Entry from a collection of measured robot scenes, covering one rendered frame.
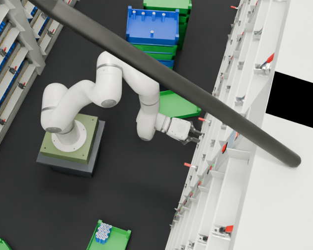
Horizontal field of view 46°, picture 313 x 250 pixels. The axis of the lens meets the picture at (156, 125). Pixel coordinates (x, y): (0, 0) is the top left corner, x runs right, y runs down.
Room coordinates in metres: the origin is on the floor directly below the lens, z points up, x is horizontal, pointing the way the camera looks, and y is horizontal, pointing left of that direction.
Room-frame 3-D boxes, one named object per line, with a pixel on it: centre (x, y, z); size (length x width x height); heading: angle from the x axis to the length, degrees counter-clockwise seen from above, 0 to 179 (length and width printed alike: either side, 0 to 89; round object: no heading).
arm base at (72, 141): (0.65, 0.47, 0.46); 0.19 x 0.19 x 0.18
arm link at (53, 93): (0.68, 0.47, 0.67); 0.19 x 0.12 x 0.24; 10
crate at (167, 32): (1.36, 0.12, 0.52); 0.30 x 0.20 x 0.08; 97
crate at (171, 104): (1.12, -0.10, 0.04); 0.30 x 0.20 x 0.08; 111
